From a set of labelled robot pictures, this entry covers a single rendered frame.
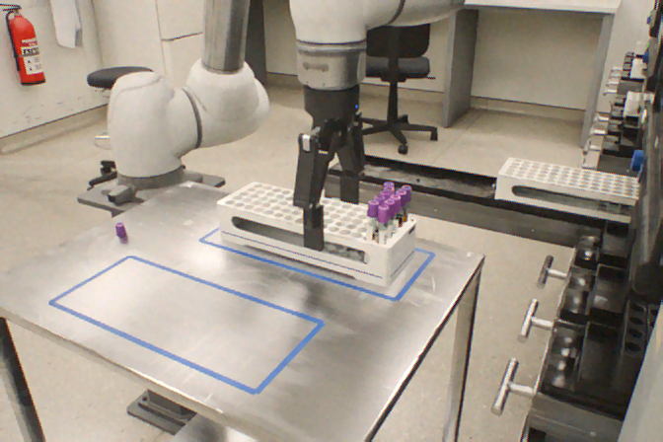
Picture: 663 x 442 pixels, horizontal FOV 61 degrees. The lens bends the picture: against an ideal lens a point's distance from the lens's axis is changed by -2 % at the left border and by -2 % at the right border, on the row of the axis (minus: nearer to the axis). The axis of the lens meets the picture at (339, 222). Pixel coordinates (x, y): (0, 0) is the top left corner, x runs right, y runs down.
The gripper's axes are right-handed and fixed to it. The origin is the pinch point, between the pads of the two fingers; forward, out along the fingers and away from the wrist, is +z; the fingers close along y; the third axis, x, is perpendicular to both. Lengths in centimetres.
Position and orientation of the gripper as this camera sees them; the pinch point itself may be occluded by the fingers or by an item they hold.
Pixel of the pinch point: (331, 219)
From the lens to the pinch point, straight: 84.5
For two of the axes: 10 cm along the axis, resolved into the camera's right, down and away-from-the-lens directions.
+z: 0.0, 8.9, 4.5
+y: -4.8, 3.9, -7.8
